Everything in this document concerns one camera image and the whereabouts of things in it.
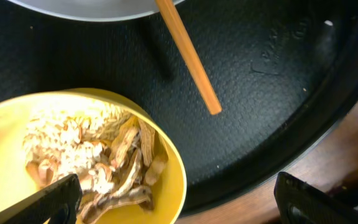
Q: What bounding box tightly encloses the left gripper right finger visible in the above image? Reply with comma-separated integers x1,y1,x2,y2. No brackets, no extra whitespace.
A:
274,172,358,224

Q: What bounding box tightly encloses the round black serving tray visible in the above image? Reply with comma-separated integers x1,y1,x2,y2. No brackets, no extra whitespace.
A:
0,0,358,216

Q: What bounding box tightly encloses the yellow bowl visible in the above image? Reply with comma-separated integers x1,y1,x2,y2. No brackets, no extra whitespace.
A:
0,88,187,223

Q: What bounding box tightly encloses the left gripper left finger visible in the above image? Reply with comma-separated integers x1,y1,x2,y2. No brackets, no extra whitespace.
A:
0,174,82,224

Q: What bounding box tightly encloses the grey plate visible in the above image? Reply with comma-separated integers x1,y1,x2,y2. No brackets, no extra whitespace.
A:
6,0,186,22

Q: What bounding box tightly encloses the left wooden chopstick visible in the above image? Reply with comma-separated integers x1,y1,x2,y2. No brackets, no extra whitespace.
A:
155,0,222,115

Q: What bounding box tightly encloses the food scraps and rice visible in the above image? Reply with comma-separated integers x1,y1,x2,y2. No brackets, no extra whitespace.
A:
22,101,168,223

